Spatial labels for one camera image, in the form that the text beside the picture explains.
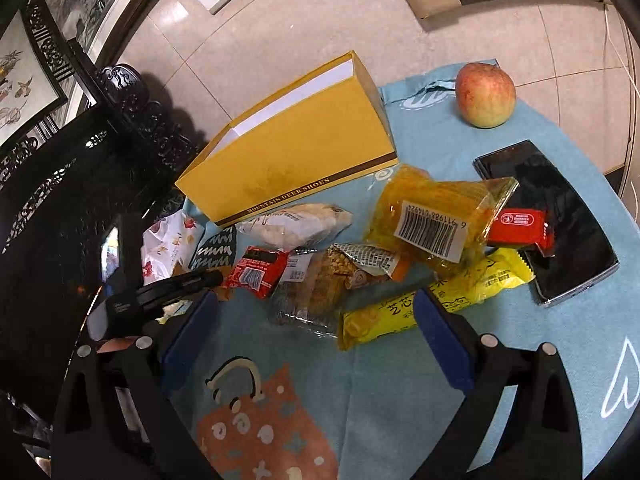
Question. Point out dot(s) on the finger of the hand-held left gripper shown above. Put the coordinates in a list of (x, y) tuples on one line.
[(185, 282)]

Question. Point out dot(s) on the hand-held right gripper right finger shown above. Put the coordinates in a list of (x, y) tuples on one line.
[(445, 345)]

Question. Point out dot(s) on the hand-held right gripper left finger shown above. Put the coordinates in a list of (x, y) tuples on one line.
[(190, 335)]

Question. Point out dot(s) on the yellow snack packet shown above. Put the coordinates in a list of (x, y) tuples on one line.
[(400, 310)]

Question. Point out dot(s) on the red snack packet with barcode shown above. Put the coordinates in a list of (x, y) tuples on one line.
[(255, 272)]

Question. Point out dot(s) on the yellow cardboard box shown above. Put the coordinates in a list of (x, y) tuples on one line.
[(300, 160)]

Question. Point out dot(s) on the white packet with red print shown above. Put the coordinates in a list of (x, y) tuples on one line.
[(167, 245)]

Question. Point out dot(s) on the teal printed tablecloth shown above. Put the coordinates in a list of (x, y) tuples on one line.
[(380, 410)]

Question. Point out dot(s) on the silver packet with orange end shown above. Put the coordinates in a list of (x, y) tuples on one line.
[(370, 260)]

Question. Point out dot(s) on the dark carved wooden furniture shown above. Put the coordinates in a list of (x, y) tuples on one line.
[(60, 200)]

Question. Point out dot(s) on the clear packet of white pieces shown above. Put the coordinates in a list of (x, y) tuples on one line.
[(295, 225)]

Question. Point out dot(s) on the clear packet of brown pastry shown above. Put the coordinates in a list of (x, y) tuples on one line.
[(310, 295)]

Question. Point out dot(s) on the orange clear packet with barcode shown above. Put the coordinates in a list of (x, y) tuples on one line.
[(430, 210)]

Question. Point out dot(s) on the small red packet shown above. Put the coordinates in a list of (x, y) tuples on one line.
[(520, 225)]

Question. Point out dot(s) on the black smartphone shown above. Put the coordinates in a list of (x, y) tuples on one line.
[(565, 230)]

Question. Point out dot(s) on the framed bird and flower picture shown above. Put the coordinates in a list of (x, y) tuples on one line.
[(22, 80)]

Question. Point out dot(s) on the red-yellow apple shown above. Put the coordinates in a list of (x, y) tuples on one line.
[(485, 95)]

